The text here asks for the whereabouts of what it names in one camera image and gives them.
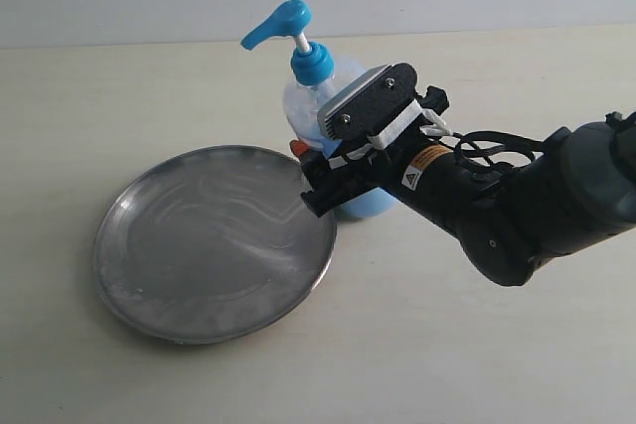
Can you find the round stainless steel plate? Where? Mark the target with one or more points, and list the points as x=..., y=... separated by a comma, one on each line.
x=210, y=246

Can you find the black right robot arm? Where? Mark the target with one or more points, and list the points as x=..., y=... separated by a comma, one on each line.
x=514, y=204

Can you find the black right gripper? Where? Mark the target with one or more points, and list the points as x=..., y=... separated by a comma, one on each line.
x=359, y=177

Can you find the blue pump soap bottle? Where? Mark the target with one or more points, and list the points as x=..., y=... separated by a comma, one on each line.
x=317, y=76

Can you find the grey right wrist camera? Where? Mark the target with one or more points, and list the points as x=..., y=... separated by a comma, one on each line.
x=376, y=107

